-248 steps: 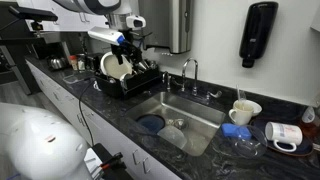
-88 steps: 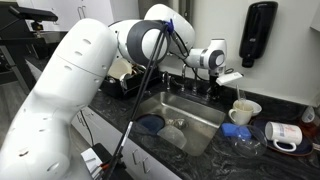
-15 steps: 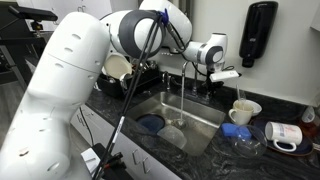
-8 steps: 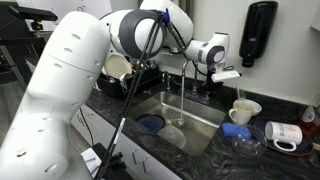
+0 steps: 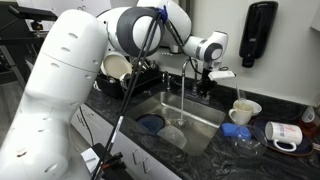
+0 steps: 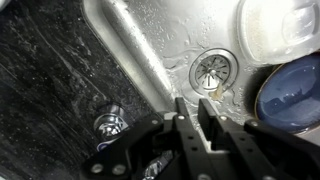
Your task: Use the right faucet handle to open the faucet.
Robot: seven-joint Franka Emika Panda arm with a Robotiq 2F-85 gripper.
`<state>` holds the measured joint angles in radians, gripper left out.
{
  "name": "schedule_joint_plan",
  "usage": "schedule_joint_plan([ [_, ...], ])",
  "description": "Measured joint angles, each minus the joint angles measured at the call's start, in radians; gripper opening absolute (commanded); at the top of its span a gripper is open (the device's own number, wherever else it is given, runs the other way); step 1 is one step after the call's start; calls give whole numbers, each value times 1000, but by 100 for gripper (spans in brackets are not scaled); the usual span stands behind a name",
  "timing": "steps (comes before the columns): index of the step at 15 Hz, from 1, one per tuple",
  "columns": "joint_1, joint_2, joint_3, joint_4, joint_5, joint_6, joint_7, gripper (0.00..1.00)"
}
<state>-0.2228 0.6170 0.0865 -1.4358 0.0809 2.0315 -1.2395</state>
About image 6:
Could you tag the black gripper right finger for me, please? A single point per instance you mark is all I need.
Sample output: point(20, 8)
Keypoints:
point(235, 155)

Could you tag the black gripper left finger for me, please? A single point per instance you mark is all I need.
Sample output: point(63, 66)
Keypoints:
point(196, 160)

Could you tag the chrome faucet handle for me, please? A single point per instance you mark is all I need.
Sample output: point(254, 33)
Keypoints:
point(109, 127)

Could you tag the dark blue plate in sink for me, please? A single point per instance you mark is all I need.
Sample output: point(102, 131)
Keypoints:
point(290, 97)

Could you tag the sink drain strainer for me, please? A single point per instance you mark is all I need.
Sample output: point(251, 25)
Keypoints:
point(212, 68)

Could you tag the stainless steel sink basin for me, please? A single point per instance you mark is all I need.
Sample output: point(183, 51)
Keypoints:
point(156, 41)

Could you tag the clear plastic container in sink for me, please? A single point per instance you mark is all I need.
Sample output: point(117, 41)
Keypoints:
point(273, 32)

